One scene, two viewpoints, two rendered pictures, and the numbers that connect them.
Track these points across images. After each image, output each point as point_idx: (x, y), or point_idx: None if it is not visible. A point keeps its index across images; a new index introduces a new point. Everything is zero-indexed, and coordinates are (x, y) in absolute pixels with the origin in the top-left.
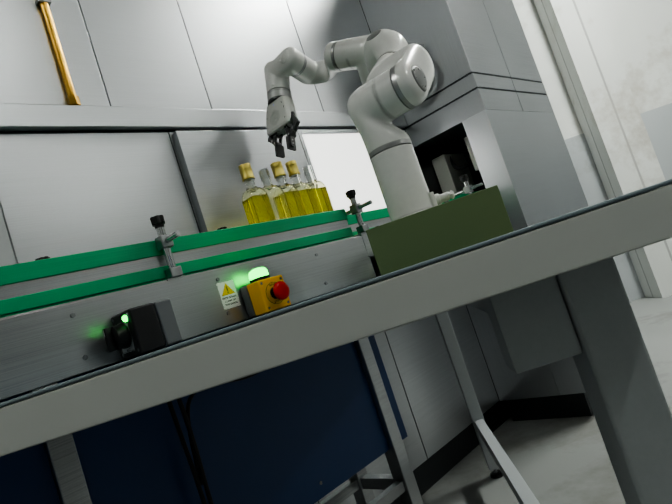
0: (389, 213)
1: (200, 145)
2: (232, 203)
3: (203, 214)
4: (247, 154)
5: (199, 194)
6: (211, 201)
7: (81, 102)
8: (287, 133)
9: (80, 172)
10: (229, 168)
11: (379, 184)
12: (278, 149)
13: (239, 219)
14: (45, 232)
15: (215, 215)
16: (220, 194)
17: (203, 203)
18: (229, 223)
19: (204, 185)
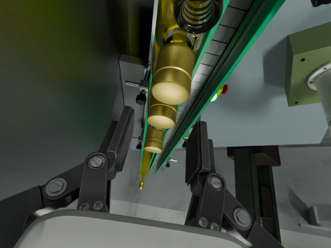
0: (316, 88)
1: (66, 207)
2: (97, 99)
3: (109, 116)
4: (13, 170)
5: (101, 137)
6: (102, 121)
7: None
8: (196, 200)
9: None
10: (68, 150)
11: (322, 107)
12: (127, 148)
13: (105, 77)
14: None
15: (108, 106)
16: (95, 121)
17: (104, 125)
18: (109, 86)
19: (95, 143)
